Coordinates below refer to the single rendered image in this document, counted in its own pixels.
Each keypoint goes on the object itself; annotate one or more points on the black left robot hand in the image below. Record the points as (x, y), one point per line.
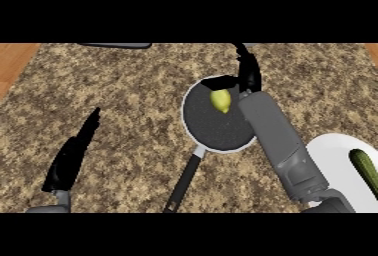
(67, 163)

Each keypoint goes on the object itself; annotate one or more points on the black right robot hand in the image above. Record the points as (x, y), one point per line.
(249, 75)

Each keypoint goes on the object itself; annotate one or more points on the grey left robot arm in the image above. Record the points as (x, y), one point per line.
(59, 200)

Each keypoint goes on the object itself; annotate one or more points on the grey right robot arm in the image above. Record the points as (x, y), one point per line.
(277, 140)

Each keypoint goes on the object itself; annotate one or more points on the yellow-green lemon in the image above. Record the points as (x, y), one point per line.
(221, 100)

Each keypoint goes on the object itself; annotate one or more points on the dark frying pan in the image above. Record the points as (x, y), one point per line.
(221, 128)

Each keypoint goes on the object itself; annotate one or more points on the white plate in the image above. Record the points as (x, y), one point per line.
(333, 166)

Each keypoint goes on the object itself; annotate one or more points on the dark grey flat object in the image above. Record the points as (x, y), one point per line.
(115, 45)

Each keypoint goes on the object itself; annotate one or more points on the green cucumber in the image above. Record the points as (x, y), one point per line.
(366, 166)

